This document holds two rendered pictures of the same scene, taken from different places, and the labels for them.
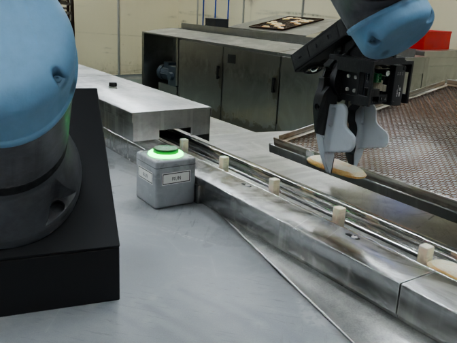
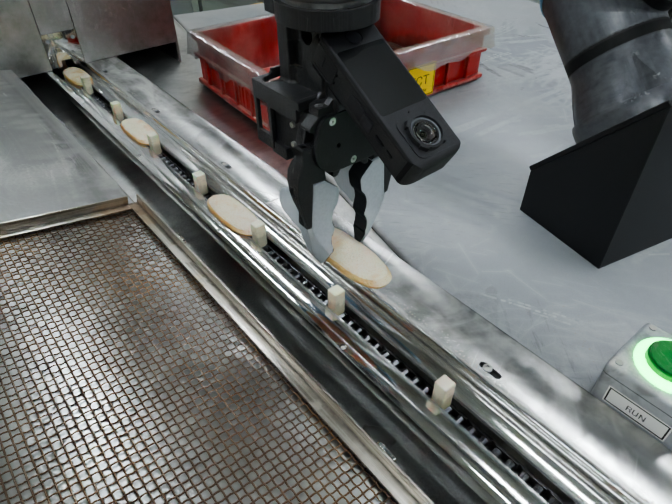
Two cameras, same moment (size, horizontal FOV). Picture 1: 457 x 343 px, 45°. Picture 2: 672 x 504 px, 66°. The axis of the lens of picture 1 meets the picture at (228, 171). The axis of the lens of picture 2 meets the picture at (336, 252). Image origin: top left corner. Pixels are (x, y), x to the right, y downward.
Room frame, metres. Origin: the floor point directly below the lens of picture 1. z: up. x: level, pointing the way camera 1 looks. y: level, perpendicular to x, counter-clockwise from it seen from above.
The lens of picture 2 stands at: (1.07, -0.18, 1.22)
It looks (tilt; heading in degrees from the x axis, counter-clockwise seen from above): 40 degrees down; 175
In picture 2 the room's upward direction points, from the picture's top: straight up
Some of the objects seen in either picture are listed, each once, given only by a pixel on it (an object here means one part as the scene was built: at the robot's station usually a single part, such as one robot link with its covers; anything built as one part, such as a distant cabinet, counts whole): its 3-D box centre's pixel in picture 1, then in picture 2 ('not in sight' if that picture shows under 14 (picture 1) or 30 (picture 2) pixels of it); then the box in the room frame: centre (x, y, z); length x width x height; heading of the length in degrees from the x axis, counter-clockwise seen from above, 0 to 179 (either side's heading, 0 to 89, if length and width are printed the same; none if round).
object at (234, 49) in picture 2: not in sight; (341, 54); (0.07, -0.09, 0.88); 0.49 x 0.34 x 0.10; 122
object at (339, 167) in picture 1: (335, 165); (347, 252); (0.72, -0.14, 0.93); 0.10 x 0.04 x 0.01; 35
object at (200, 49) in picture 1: (279, 77); not in sight; (4.94, -0.41, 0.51); 3.00 x 1.26 x 1.03; 35
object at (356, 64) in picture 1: (366, 55); (322, 81); (0.69, -0.16, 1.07); 0.09 x 0.08 x 0.12; 34
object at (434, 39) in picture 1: (408, 37); not in sight; (4.36, -1.31, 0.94); 0.51 x 0.36 x 0.13; 39
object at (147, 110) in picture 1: (67, 81); not in sight; (1.60, 0.47, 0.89); 1.25 x 0.18 x 0.09; 35
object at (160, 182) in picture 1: (166, 186); (643, 408); (0.84, 0.10, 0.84); 0.08 x 0.08 x 0.11; 35
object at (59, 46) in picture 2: not in sight; (63, 48); (0.06, -0.61, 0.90); 0.06 x 0.01 x 0.06; 125
